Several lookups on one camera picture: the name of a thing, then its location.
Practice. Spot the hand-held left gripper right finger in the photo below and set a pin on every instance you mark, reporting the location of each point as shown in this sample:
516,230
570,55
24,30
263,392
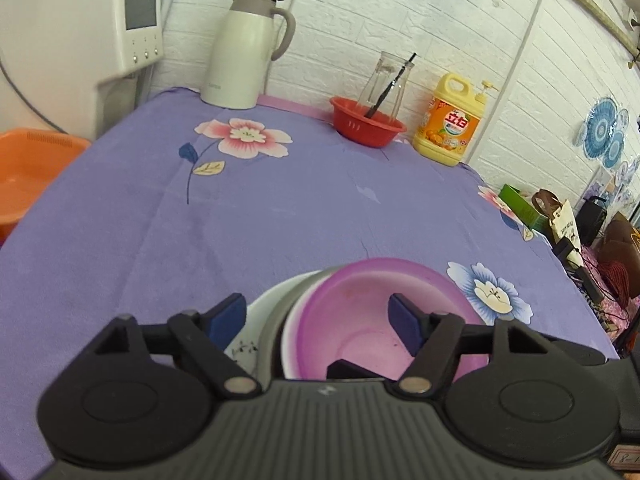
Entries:
405,322

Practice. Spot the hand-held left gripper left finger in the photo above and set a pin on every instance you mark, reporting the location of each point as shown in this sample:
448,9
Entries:
227,317

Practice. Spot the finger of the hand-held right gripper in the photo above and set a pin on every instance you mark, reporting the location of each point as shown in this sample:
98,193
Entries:
355,370

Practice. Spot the white floral plate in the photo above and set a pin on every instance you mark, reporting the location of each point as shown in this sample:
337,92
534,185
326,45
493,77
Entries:
250,325

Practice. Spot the pink plastic bowl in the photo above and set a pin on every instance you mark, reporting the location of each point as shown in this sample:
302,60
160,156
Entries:
360,310

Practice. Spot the stainless steel bowl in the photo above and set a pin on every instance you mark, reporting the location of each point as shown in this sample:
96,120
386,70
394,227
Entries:
272,340

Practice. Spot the purple floral tablecloth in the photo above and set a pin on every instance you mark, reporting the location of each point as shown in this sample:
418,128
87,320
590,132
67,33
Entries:
250,210

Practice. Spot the red woven item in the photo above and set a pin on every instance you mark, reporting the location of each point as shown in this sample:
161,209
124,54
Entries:
617,277

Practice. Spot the black power adapter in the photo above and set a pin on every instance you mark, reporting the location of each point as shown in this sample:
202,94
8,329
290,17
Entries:
565,249

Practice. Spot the green cardboard box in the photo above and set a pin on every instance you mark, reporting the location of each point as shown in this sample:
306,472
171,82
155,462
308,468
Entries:
520,205

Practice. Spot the red plastic basket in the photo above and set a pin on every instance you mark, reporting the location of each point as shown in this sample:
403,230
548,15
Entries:
360,132

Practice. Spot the yellow detergent pump bottle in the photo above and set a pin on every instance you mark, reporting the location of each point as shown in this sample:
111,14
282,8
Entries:
440,130

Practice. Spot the black stirring stick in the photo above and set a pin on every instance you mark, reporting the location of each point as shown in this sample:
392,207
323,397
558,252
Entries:
395,82

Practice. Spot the orange plastic basin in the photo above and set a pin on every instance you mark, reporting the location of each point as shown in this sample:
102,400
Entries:
30,175

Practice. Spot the glass pitcher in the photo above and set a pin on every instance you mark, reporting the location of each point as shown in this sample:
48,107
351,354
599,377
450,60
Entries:
375,80

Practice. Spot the white thermos jug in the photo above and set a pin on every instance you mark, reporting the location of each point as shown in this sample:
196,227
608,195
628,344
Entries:
235,60

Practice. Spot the white water dispenser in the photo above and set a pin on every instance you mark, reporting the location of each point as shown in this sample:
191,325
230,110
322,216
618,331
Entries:
60,35

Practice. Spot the wooden pole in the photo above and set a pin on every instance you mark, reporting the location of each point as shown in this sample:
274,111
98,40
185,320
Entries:
600,15

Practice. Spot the blue patterned wall decoration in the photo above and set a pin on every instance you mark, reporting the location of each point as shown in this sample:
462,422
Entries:
602,120

